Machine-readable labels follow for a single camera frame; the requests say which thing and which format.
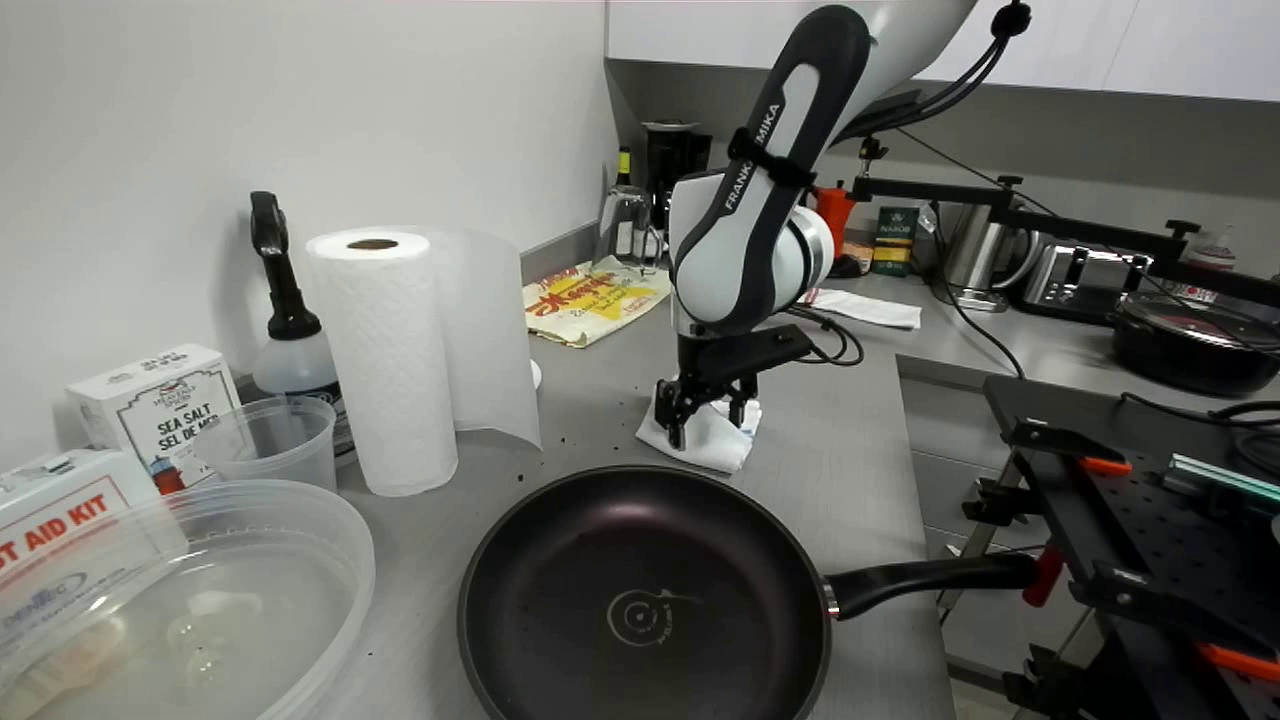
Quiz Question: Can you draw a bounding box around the white towel with blue stripes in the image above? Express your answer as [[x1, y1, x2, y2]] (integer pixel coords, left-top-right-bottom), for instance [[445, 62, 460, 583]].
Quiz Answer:
[[633, 382, 767, 477]]

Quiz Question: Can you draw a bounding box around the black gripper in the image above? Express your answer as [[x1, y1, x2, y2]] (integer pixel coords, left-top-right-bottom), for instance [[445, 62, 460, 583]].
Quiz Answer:
[[648, 320, 820, 452]]

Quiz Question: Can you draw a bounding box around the red clamp handle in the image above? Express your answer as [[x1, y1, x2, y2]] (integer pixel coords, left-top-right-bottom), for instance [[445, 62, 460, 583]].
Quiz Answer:
[[1019, 541, 1067, 613]]

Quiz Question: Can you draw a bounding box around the stainless steel toaster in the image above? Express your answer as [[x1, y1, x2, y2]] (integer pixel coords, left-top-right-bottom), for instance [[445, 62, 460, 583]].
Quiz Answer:
[[1019, 237, 1155, 322]]

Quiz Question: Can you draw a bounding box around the orange clamp handle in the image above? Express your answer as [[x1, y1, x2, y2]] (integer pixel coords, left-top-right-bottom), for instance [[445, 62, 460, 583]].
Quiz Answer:
[[1191, 638, 1280, 689], [1074, 452, 1141, 482]]

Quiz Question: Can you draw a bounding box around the large clear plastic bowl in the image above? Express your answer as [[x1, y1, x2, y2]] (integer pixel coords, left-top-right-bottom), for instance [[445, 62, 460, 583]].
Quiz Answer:
[[0, 477, 379, 720]]

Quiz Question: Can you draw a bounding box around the small clear plastic container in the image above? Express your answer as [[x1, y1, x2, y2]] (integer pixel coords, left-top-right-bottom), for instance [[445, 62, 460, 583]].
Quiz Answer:
[[194, 390, 344, 496]]

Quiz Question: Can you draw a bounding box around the black round cooking pot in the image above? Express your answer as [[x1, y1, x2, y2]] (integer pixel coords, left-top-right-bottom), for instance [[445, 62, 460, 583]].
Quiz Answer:
[[1106, 284, 1280, 401]]

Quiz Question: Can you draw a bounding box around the yellow and red printed cloth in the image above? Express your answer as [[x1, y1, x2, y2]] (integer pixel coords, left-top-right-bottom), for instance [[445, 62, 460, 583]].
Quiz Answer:
[[518, 253, 681, 350]]

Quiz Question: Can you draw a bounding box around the small green box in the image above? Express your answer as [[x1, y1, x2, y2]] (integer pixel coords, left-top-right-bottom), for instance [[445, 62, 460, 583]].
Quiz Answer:
[[873, 202, 925, 278]]

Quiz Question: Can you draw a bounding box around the black coffee maker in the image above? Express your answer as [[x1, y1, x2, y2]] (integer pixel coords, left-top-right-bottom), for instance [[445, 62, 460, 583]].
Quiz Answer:
[[637, 117, 714, 264]]

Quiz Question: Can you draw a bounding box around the stainless steel kettle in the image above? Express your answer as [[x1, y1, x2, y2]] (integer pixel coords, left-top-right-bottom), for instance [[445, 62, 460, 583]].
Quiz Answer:
[[939, 202, 1040, 303]]

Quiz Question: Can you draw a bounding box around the spray bottle with black nozzle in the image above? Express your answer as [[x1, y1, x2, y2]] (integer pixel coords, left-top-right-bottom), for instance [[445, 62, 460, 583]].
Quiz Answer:
[[246, 187, 341, 401]]

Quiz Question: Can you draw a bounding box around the folded white cloth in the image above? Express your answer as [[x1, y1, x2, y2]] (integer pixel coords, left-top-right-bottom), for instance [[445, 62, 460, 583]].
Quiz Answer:
[[803, 284, 928, 336]]

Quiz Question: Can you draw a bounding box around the white paper towel roll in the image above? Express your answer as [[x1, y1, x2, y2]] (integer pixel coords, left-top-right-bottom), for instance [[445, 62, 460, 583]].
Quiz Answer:
[[304, 223, 548, 498]]

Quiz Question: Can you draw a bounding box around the white first aid kit box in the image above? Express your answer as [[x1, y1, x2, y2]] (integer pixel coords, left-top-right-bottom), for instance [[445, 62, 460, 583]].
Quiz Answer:
[[0, 442, 193, 648]]

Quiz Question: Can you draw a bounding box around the white sea salt box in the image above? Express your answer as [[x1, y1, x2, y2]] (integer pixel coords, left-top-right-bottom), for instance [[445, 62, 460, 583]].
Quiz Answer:
[[69, 338, 254, 498]]

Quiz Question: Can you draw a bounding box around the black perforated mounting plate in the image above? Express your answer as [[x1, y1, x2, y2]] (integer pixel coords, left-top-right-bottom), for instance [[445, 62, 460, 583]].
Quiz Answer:
[[957, 376, 1280, 720]]

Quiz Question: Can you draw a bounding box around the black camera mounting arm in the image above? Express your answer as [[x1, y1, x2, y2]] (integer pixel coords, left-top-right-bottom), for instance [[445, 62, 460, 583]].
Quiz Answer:
[[853, 132, 1280, 308]]

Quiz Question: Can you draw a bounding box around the white wall cabinet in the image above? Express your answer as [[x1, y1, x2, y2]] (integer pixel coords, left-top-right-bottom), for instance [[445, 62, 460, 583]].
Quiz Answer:
[[605, 0, 1280, 107]]

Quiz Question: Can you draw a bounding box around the bottle with yellow cap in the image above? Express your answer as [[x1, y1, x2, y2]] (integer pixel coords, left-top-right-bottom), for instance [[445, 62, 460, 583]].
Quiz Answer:
[[595, 149, 648, 264]]

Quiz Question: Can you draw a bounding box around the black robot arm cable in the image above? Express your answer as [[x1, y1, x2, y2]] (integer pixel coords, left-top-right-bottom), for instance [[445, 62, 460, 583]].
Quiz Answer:
[[784, 0, 1034, 372]]

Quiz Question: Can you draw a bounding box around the red moka pot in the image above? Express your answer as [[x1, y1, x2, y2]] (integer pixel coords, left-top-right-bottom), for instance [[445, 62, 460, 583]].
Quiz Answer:
[[810, 179, 865, 276]]

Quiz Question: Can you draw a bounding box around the black power cable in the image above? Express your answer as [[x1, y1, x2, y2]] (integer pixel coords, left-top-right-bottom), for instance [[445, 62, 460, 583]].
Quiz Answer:
[[935, 278, 1032, 382]]

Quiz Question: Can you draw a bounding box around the black nonstick frying pan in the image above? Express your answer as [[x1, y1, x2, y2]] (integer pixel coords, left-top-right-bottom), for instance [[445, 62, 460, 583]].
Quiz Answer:
[[454, 459, 1045, 720]]

